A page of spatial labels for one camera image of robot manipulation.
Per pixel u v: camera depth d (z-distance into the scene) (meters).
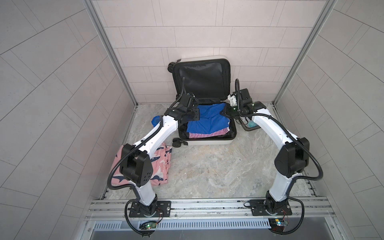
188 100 0.62
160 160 0.83
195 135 0.92
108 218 0.68
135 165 0.44
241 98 0.67
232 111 0.74
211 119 0.86
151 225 0.64
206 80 0.95
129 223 0.65
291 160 0.48
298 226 0.65
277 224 0.67
